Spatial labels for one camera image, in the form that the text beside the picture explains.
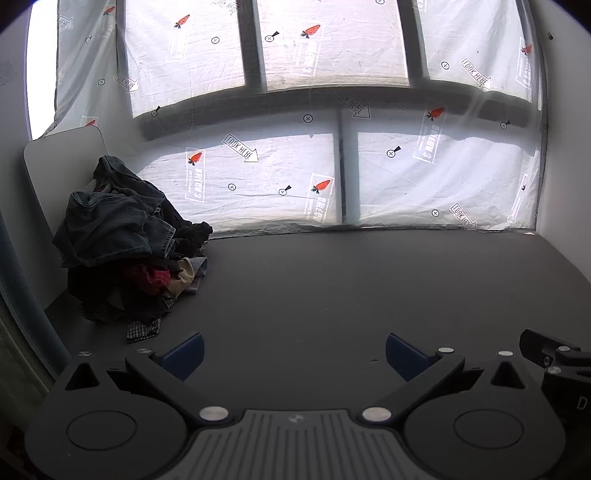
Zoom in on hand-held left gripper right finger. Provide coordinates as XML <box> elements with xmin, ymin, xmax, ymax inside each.
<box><xmin>360</xmin><ymin>332</ymin><xmax>536</xmax><ymax>425</ymax></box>

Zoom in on dark navy cloth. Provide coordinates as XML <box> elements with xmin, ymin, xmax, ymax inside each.
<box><xmin>67</xmin><ymin>265</ymin><xmax>185</xmax><ymax>325</ymax></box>

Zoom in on white printed window sheet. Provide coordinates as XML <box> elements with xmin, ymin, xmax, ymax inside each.
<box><xmin>53</xmin><ymin>0</ymin><xmax>548</xmax><ymax>237</ymax></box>

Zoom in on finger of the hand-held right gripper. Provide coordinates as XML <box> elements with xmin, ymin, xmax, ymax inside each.
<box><xmin>519</xmin><ymin>329</ymin><xmax>583</xmax><ymax>370</ymax></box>

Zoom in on black garment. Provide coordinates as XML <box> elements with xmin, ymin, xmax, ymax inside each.
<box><xmin>139</xmin><ymin>182</ymin><xmax>214</xmax><ymax>278</ymax></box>

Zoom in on small-checked plaid cloth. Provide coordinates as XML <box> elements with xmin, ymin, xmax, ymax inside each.
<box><xmin>126</xmin><ymin>318</ymin><xmax>162</xmax><ymax>343</ymax></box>

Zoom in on blue denim jeans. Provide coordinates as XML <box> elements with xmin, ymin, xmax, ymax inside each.
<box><xmin>52</xmin><ymin>189</ymin><xmax>177</xmax><ymax>269</ymax></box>

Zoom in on beige garment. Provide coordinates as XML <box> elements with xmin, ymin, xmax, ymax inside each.
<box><xmin>166</xmin><ymin>257</ymin><xmax>197</xmax><ymax>298</ymax></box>

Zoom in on red checked cloth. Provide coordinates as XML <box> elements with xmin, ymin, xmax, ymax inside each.
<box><xmin>131</xmin><ymin>265</ymin><xmax>171</xmax><ymax>296</ymax></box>

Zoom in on light blue garment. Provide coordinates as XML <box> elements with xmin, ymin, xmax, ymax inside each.
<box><xmin>187</xmin><ymin>257</ymin><xmax>209</xmax><ymax>296</ymax></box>

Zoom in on grey-blue denim garment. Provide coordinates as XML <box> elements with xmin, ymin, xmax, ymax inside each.
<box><xmin>91</xmin><ymin>155</ymin><xmax>140</xmax><ymax>195</ymax></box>

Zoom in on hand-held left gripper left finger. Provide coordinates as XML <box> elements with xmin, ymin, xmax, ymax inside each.
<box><xmin>53</xmin><ymin>331</ymin><xmax>232</xmax><ymax>425</ymax></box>

